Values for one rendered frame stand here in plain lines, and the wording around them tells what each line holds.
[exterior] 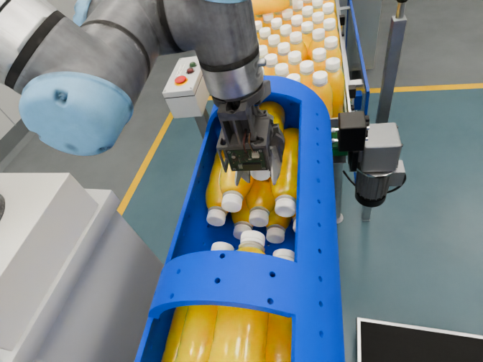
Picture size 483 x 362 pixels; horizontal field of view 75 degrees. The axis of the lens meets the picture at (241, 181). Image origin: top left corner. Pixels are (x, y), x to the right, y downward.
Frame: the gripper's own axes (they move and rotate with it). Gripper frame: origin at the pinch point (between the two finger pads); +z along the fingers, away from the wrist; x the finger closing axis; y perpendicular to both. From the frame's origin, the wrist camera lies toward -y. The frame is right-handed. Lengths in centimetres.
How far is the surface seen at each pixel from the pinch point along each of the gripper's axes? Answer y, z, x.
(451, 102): -164, 115, 102
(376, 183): -37, 48, 30
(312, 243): 15.7, -3.0, 9.2
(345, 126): -29.8, 15.7, 17.4
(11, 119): -161, 96, -266
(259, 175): 0.3, 0.2, -0.3
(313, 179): 3.9, -2.9, 9.3
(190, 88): -39.4, 5.9, -25.8
